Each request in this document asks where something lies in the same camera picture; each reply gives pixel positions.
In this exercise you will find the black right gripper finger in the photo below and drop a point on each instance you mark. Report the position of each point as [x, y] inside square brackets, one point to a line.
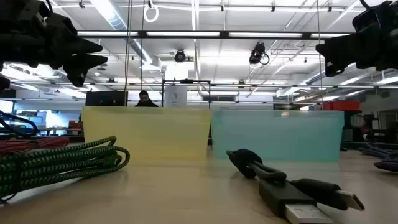
[339, 46]
[334, 70]

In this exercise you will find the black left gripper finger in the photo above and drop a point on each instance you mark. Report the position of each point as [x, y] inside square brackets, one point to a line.
[84, 46]
[79, 68]

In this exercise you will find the red storage bins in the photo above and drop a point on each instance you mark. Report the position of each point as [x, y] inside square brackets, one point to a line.
[342, 105]

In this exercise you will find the black monitor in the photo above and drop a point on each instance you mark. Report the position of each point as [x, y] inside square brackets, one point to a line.
[105, 98]

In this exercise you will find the black shelf rack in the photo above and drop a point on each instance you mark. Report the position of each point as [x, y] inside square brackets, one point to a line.
[353, 124]

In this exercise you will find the person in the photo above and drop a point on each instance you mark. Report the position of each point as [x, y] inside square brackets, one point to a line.
[145, 102]

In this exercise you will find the teal plastic bin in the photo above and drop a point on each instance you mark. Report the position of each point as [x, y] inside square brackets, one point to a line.
[280, 133]

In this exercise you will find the yellow plastic bin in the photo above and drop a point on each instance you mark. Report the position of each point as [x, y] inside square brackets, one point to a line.
[146, 133]

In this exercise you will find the white pillar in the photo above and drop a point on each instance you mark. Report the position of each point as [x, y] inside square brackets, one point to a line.
[175, 96]

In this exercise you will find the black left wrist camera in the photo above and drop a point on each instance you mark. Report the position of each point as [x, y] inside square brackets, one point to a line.
[38, 15]

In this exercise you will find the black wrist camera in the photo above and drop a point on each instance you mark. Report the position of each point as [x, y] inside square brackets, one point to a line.
[373, 17]
[38, 15]

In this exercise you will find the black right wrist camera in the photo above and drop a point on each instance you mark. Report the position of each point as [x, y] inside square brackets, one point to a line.
[373, 17]

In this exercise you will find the black overhead camera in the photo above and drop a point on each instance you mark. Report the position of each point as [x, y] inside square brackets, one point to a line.
[179, 56]

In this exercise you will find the black background rig frame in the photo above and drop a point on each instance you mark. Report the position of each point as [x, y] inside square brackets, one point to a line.
[186, 81]

